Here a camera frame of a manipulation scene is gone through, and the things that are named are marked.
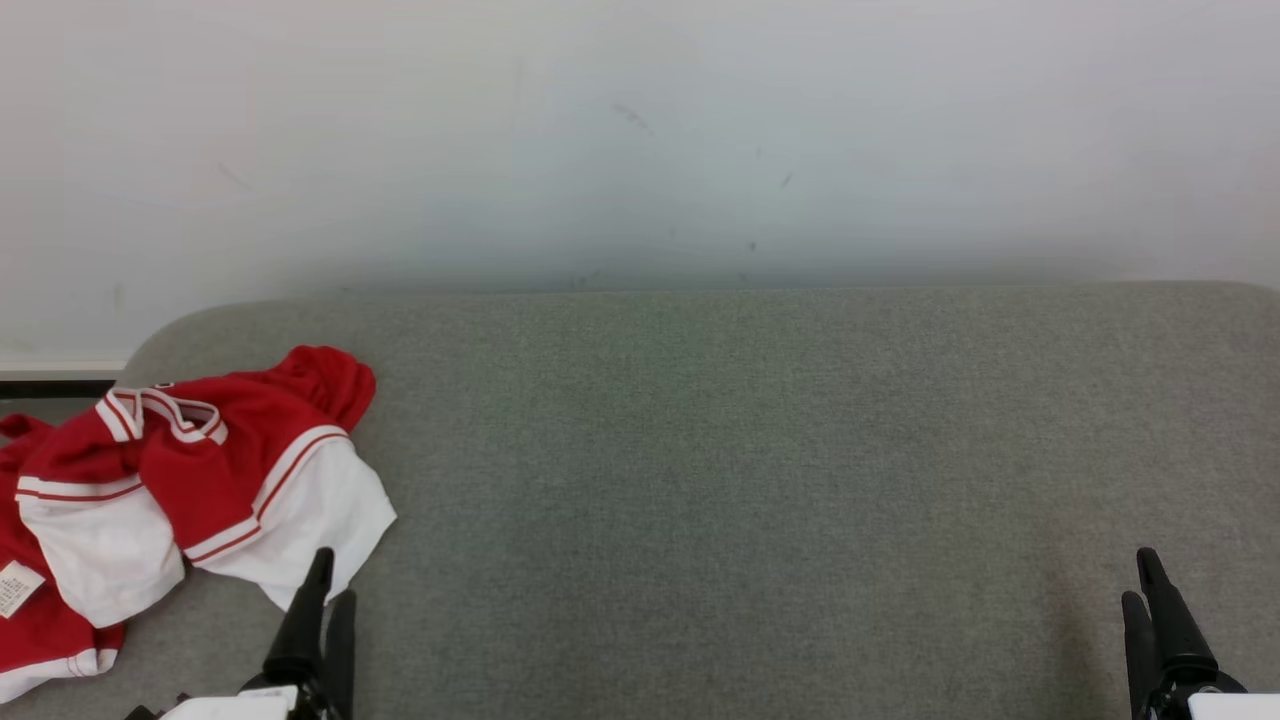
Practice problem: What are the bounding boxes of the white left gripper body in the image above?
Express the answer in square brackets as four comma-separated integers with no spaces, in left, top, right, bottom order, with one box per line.
[160,676,331,720]

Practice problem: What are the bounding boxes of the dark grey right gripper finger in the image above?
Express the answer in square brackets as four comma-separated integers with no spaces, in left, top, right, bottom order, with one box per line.
[1121,590,1161,720]
[1137,547,1219,686]

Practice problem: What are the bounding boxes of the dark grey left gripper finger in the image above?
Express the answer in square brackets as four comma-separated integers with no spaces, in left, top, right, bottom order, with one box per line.
[322,590,357,720]
[263,547,336,691]

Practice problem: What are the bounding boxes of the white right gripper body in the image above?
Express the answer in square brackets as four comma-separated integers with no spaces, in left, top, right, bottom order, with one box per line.
[1145,675,1280,720]

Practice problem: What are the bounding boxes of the red jersey with white sleeves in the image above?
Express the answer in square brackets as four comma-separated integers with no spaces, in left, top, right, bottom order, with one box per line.
[15,345,398,629]

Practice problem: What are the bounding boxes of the red shorts with white trim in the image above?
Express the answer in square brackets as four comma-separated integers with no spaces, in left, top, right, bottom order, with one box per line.
[0,413,126,704]

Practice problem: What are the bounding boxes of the white and black baseboard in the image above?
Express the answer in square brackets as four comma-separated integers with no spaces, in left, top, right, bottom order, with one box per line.
[0,360,129,401]

